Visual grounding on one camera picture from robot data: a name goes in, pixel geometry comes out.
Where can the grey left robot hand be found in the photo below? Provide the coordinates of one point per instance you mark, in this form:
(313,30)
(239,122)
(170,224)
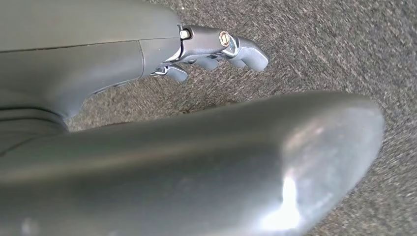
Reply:
(81,42)

